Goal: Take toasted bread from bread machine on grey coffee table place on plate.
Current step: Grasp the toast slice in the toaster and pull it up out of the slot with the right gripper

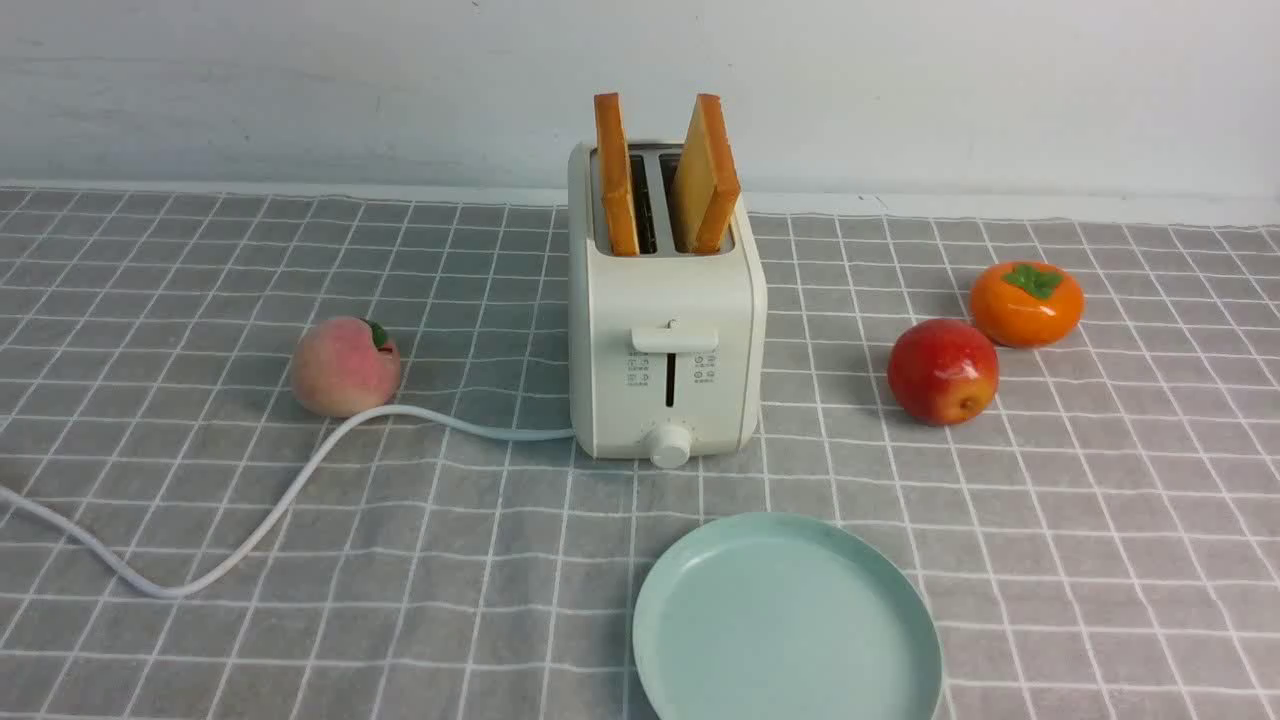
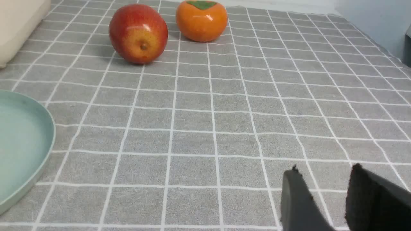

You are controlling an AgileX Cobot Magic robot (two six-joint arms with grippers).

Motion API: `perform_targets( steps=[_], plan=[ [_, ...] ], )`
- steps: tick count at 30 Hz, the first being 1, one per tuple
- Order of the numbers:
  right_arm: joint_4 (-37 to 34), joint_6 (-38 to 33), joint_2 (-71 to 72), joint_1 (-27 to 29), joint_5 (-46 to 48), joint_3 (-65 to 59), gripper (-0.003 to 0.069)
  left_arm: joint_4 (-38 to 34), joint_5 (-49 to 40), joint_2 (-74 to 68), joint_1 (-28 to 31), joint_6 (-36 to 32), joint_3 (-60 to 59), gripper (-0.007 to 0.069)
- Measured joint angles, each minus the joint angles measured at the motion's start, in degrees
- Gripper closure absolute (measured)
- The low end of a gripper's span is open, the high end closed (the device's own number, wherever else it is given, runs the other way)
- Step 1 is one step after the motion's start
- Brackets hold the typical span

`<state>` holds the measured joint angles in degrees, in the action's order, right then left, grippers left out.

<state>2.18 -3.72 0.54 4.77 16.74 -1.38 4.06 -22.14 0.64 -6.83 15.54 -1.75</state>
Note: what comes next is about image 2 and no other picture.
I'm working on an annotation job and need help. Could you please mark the light green plate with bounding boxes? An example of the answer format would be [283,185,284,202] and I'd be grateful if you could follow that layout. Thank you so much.
[0,90,56,214]

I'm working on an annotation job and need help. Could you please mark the orange persimmon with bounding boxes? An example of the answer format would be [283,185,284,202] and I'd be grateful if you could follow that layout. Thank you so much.
[176,0,228,42]

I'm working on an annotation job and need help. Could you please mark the red yellow apple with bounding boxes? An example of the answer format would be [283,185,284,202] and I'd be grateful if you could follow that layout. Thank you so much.
[109,4,168,64]

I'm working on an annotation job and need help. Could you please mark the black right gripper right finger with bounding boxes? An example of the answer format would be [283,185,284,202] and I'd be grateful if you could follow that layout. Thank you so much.
[345,164,411,231]

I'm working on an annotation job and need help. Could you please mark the white toaster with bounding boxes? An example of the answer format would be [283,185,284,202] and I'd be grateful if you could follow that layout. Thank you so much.
[0,0,51,68]

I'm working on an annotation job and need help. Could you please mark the grey checkered tablecloth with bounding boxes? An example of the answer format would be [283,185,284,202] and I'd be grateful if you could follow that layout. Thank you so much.
[1,0,411,231]

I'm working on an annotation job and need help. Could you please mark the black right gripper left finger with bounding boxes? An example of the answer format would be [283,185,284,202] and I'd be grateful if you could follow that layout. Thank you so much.
[280,165,334,231]

